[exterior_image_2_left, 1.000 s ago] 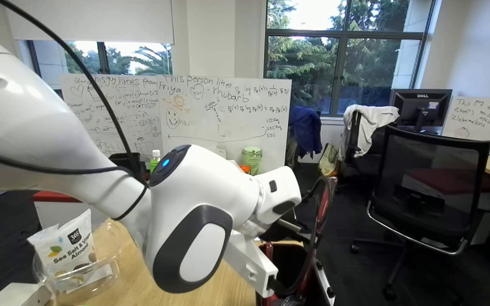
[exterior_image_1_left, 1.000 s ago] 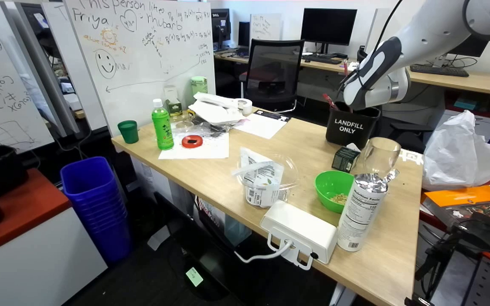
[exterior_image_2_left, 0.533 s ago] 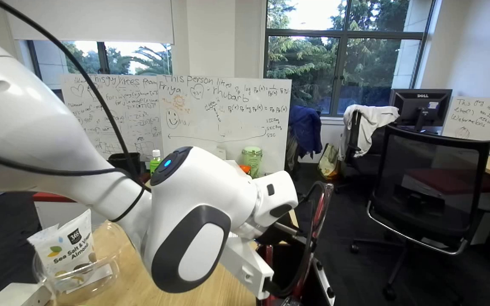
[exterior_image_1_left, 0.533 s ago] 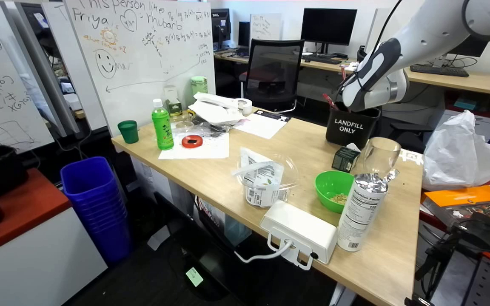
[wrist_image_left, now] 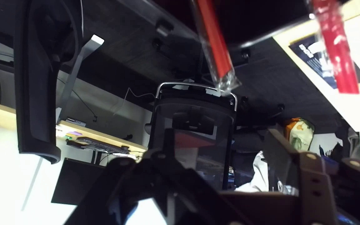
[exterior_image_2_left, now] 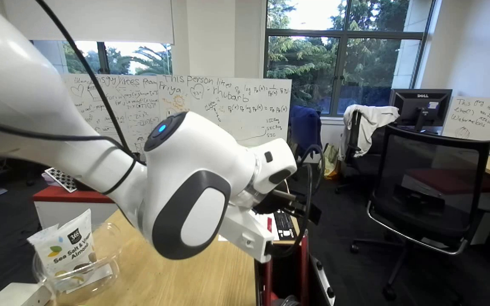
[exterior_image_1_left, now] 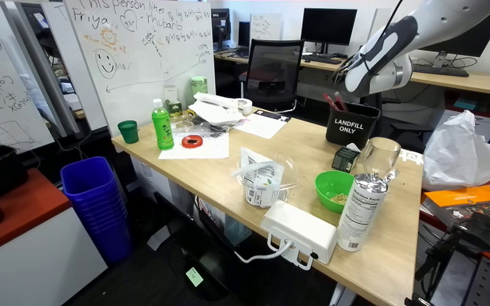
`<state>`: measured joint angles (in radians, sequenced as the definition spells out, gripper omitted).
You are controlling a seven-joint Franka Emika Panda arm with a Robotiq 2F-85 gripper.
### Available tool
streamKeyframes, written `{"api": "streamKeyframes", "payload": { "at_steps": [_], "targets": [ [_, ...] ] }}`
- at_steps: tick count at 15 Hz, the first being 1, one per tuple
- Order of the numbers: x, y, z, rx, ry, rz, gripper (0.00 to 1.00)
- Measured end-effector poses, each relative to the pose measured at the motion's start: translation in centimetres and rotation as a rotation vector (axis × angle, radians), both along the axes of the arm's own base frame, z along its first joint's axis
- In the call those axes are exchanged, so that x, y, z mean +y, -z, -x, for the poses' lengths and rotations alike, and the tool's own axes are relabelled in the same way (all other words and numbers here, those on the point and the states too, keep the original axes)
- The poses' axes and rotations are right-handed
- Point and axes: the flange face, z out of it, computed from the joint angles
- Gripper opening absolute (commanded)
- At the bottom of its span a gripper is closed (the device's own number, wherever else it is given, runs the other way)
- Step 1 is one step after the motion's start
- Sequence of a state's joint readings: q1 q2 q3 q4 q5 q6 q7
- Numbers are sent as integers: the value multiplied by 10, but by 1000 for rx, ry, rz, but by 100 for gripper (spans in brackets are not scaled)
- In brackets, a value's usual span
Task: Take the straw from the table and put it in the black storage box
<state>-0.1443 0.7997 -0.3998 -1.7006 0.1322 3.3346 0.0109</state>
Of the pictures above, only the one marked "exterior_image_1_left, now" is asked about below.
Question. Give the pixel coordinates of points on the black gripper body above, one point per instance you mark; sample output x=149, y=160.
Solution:
x=350, y=85

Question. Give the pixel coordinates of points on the red straw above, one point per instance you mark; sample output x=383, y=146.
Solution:
x=330, y=102
x=340, y=102

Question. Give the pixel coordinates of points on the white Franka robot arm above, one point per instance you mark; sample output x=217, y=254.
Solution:
x=437, y=17

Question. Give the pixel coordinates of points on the black storage box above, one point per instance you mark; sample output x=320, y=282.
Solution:
x=348, y=128

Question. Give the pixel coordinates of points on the white power box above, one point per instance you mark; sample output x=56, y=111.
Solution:
x=297, y=226

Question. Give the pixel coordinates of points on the medium black monitor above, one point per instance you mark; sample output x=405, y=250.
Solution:
x=326, y=26

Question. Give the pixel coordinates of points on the small black device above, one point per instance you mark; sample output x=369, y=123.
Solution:
x=343, y=160

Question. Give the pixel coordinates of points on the clear plastic cup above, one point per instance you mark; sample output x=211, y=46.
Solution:
x=377, y=155

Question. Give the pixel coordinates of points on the black mesh office chair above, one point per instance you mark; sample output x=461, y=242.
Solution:
x=272, y=70

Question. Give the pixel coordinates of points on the black flat strip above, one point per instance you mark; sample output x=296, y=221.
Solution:
x=272, y=116

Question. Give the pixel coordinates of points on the black keyboard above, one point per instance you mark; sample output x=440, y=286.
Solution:
x=442, y=70

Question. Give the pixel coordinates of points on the green plastic bowl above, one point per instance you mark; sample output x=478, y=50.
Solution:
x=326, y=187

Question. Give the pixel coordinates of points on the small written whiteboard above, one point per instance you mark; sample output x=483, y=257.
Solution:
x=265, y=26

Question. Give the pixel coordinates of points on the white tape roll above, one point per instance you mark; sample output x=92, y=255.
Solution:
x=245, y=106

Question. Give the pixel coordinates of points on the long wooden desk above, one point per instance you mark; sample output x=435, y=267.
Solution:
x=471, y=84

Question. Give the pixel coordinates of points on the white plastic bag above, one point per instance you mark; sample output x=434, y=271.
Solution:
x=459, y=153

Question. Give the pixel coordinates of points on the large black monitor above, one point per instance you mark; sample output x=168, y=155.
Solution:
x=471, y=39

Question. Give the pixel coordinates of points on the silver labelled canister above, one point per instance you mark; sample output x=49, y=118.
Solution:
x=357, y=214

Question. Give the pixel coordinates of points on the white snack bag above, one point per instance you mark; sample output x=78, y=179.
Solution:
x=262, y=184

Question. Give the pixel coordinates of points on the pile of white papers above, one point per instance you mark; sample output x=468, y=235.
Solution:
x=216, y=111

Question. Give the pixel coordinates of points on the small black monitor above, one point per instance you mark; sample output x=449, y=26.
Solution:
x=219, y=26

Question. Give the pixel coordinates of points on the green wipes container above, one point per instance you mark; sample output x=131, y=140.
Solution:
x=197, y=85

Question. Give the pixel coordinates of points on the white printed paper sheet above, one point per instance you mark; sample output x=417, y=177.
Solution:
x=211, y=150

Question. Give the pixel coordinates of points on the orange book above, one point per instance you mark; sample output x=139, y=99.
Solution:
x=459, y=197

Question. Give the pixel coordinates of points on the red tape roll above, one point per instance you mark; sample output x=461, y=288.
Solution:
x=183, y=141

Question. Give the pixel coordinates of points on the clear bottle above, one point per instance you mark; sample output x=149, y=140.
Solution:
x=172, y=102

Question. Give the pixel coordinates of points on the black glossy magazine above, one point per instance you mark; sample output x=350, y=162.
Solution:
x=483, y=223

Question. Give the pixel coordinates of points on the green plastic bottle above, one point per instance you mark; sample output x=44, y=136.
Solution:
x=161, y=128

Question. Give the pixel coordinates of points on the whiteboard with smiley drawing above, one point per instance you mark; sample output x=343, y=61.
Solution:
x=143, y=68

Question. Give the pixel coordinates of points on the black floor plate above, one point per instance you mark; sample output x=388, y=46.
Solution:
x=211, y=260

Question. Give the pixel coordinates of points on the green cup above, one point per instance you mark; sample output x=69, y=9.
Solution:
x=127, y=131

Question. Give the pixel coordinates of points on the stack of blue bins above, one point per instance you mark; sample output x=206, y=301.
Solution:
x=102, y=214

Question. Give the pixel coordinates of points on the whiteboard with dense writing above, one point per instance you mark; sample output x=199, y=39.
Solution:
x=0, y=102

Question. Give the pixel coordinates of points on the white cabinet with red top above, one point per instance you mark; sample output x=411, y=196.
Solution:
x=29, y=265

